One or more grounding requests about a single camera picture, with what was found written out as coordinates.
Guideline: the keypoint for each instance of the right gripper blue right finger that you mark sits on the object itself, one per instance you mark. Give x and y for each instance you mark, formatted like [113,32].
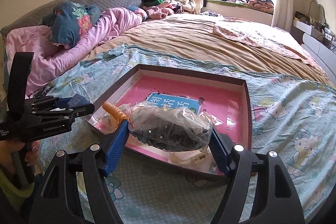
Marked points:
[276,199]

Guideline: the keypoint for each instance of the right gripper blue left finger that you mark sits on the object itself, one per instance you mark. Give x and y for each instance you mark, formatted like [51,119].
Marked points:
[57,199]

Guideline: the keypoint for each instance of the pearl hair claw clip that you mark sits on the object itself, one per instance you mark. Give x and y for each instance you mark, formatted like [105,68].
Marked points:
[198,160]

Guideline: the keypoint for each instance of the bag of dark beads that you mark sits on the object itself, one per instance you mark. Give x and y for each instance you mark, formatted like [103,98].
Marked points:
[175,130]

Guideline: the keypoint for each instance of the person left hand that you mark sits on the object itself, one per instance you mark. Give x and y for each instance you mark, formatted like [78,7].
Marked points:
[8,147]

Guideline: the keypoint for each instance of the Hello Kitty teal blanket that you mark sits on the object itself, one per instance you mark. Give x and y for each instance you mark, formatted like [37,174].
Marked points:
[291,116]

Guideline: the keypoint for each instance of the dark blue floral pillow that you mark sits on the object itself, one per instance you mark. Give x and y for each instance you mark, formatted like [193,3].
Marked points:
[70,22]

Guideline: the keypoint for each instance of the dark cardboard box tray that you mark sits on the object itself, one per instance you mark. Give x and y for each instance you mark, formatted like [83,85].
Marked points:
[170,118]

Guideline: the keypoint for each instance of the grey quilted headboard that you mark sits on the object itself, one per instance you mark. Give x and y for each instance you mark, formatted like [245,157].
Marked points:
[34,17]

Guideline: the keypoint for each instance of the white low dresser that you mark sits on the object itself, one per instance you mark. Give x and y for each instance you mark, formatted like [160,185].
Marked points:
[317,45]

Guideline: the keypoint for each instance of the pink patterned cloth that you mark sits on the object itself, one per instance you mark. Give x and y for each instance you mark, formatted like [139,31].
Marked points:
[263,36]

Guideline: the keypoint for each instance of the pile of clothes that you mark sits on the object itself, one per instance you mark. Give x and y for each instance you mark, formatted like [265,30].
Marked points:
[160,9]

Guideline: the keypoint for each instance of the tan bed sheet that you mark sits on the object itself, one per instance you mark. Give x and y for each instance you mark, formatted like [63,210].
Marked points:
[192,37]

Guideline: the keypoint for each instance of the clothes on window sill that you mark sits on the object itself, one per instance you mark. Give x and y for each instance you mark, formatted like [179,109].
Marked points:
[261,5]

